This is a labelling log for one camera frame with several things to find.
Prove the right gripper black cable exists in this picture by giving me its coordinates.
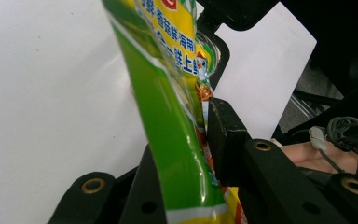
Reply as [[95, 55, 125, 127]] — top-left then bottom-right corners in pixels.
[[308, 116, 358, 178]]

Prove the black metal stand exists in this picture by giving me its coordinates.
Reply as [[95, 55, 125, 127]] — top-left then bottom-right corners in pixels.
[[279, 50, 358, 146]]

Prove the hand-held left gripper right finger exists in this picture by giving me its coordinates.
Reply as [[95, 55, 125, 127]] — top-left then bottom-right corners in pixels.
[[207, 97, 351, 224]]

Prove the metal floor rail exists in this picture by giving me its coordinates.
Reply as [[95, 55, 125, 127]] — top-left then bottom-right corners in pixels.
[[287, 92, 313, 120]]

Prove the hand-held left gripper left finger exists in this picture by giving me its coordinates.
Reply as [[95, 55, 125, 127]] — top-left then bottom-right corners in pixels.
[[126, 144, 170, 224]]

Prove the green and yellow sauce pouch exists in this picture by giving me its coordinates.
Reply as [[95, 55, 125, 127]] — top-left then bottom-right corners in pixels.
[[101, 0, 250, 224]]

